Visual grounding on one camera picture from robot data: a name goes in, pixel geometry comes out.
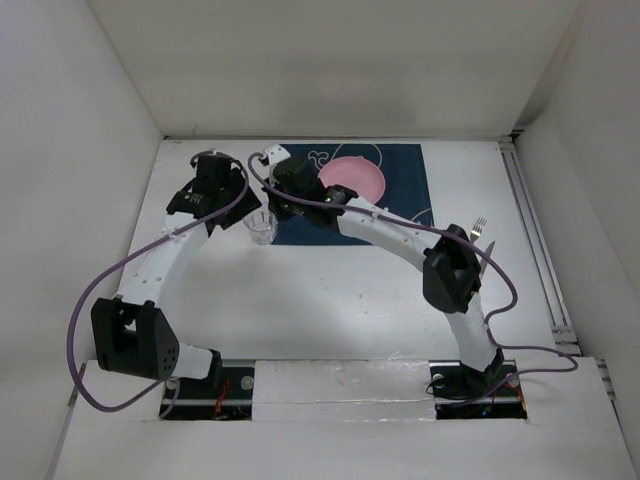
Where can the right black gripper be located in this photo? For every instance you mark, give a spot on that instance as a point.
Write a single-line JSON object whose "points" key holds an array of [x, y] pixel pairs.
{"points": [[280, 212]]}

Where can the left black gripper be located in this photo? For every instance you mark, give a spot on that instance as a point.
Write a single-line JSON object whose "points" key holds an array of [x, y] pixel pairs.
{"points": [[248, 205]]}

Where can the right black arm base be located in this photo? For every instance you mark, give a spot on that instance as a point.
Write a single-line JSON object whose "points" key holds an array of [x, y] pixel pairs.
{"points": [[461, 393]]}

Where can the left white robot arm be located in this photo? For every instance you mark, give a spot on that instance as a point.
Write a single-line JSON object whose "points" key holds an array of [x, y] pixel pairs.
{"points": [[132, 335]]}

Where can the clear plastic cup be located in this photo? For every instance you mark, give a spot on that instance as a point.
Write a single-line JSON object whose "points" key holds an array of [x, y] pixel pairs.
{"points": [[262, 225]]}

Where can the dark blue cloth placemat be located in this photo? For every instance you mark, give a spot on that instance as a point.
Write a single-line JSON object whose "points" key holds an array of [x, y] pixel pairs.
{"points": [[406, 193]]}

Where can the silver fork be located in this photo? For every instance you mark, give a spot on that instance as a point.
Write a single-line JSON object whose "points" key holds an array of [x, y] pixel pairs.
{"points": [[478, 228]]}

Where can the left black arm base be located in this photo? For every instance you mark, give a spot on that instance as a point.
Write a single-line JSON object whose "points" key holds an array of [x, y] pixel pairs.
{"points": [[231, 400]]}

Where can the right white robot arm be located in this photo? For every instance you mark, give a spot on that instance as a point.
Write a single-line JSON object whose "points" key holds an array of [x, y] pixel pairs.
{"points": [[450, 269]]}

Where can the pink plastic plate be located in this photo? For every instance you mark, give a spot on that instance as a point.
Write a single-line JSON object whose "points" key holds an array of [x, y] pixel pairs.
{"points": [[355, 173]]}

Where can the silver knife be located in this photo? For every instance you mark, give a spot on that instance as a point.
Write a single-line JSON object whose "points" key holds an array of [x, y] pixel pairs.
{"points": [[487, 255]]}

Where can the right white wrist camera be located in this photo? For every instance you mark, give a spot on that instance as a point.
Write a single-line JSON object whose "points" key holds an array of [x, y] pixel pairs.
{"points": [[271, 157]]}

